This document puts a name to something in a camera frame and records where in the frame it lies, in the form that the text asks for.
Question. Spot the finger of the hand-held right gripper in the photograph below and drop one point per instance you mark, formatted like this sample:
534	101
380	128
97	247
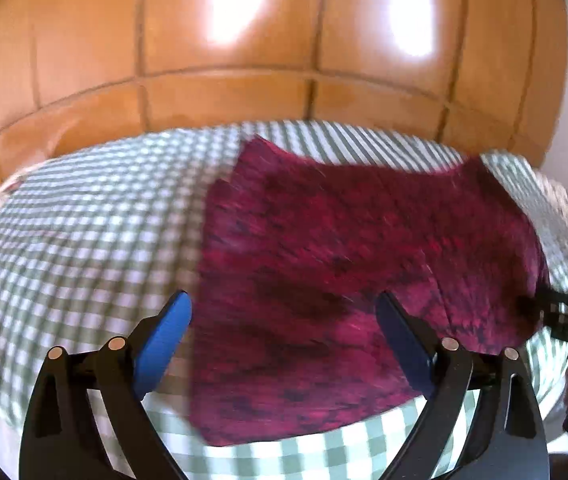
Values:
564	312

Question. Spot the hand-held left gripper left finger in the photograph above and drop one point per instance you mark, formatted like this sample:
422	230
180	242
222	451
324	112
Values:
164	340

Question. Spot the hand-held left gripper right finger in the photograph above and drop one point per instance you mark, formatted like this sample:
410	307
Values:
406	342

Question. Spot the maroon knit garment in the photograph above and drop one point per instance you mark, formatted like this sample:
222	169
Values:
324	260

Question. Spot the green checked bed sheet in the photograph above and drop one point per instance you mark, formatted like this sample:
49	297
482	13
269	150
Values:
89	240

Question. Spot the wooden wardrobe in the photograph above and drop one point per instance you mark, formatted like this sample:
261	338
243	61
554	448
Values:
244	45

